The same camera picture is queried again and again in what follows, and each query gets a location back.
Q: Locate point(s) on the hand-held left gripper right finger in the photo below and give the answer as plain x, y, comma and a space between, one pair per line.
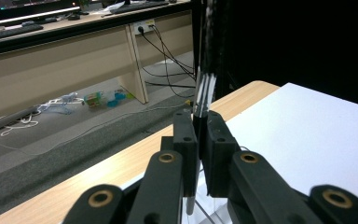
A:
219, 146

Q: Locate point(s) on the beige office desk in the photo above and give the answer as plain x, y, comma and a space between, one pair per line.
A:
59, 68

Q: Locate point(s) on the blue plastic item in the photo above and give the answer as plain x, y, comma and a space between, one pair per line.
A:
116, 99

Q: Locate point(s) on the white wall socket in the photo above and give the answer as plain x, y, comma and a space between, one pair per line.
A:
144, 26

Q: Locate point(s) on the black monitor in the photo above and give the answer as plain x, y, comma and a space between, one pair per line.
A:
28, 3

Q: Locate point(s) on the green box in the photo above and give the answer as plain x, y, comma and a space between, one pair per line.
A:
93, 100

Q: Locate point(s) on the black curtain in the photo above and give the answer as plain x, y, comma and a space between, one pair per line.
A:
292, 40

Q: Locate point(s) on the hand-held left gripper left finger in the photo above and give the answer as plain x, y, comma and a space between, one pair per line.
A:
186, 140

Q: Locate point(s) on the white table sheet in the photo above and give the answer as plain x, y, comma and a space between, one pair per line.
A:
307, 133

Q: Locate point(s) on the black makeup brush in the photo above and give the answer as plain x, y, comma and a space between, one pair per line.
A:
191, 207

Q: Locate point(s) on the clear acrylic organizer box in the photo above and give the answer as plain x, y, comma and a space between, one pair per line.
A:
213, 213

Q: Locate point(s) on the black computer mouse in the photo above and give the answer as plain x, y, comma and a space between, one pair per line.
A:
74, 17

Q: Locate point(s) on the black keyboard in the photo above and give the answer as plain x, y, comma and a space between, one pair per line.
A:
9, 32
136, 6

